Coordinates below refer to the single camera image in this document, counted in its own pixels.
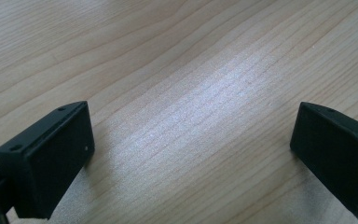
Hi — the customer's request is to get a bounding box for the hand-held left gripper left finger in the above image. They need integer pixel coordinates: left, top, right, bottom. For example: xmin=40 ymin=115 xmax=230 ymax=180
xmin=0 ymin=100 xmax=96 ymax=220

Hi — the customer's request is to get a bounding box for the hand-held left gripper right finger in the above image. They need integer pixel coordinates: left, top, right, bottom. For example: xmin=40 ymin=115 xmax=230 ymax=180
xmin=289 ymin=101 xmax=358 ymax=221

